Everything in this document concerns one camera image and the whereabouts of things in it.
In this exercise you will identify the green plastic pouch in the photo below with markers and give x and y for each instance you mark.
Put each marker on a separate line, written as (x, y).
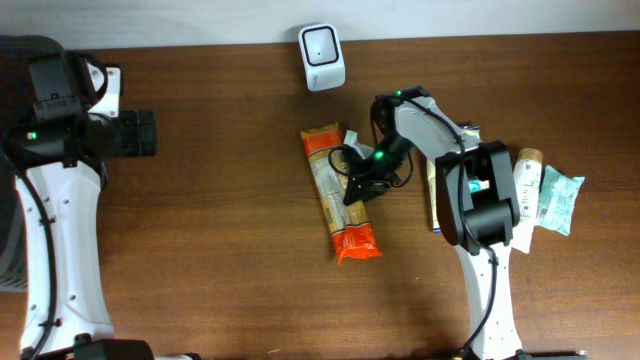
(557, 197)

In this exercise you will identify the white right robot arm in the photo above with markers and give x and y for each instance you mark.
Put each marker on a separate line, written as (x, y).
(476, 204)

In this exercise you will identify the orange spaghetti packet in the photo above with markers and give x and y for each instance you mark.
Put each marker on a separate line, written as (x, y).
(349, 226)

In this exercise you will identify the white tube with tan cap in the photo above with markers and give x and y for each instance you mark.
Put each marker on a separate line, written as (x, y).
(527, 177)

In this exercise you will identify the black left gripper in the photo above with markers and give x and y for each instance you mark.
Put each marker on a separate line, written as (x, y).
(133, 143)

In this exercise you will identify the small green tissue pack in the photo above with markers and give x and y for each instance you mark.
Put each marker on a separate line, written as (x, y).
(477, 185)

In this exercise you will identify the white barcode scanner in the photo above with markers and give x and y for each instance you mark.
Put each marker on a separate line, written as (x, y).
(322, 57)

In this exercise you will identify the dark grey plastic basket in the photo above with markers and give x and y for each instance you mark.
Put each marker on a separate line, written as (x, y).
(16, 94)

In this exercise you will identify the yellow white snack bag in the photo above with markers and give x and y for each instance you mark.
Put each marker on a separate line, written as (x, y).
(472, 130)

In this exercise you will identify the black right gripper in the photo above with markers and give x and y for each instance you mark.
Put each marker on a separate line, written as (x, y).
(370, 184)

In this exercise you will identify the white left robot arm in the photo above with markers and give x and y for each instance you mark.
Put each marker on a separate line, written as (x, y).
(59, 159)

